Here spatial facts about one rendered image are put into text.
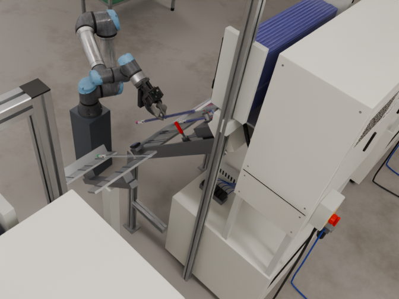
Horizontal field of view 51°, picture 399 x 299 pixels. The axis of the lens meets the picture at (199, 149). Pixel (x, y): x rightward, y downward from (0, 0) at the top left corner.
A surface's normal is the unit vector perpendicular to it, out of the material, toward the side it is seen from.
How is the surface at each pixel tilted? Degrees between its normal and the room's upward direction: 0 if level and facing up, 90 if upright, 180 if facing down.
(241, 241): 0
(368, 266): 0
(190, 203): 0
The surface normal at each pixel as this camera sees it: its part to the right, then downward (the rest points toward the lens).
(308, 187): -0.66, 0.49
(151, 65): 0.13, -0.66
